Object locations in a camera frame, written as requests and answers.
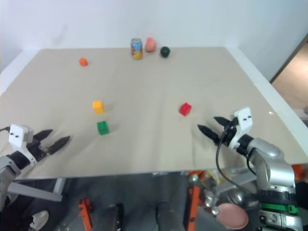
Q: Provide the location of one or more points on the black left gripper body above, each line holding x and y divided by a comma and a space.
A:
37, 146

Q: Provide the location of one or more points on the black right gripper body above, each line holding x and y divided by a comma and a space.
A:
229, 133

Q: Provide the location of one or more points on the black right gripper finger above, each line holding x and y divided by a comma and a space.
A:
208, 133
222, 120

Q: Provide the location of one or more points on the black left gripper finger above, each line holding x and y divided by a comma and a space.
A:
59, 144
43, 133

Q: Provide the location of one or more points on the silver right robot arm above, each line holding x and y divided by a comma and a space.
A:
272, 163

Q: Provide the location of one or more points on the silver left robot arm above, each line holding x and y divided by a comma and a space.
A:
7, 166

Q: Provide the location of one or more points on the red cube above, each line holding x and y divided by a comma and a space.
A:
185, 109

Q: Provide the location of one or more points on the green cube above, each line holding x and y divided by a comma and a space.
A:
103, 127

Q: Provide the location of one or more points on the yellow cube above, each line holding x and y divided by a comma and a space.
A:
98, 106

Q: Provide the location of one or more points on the silver metal bowl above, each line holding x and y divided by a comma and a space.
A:
237, 196

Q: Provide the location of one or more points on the beige table mat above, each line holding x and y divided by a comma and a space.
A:
144, 108

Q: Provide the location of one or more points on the white shoe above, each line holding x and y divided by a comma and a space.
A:
39, 219

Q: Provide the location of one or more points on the orange metal stand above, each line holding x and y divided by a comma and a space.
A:
193, 207
85, 213

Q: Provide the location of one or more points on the small orange fruit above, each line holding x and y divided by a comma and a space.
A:
83, 61

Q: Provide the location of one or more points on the pink plate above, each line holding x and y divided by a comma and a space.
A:
232, 216

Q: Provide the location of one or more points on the dark green round fruit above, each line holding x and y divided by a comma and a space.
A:
165, 51

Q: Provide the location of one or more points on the pink peach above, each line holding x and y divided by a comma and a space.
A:
150, 44

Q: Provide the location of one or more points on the colourful drink can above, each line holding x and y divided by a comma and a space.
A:
137, 49

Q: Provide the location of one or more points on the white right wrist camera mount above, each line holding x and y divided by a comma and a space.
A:
243, 121

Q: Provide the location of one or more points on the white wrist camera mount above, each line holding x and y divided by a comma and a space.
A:
17, 134
243, 121

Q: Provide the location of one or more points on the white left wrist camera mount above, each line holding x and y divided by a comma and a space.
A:
17, 134

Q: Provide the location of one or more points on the grey table frame bar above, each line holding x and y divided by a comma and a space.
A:
33, 191

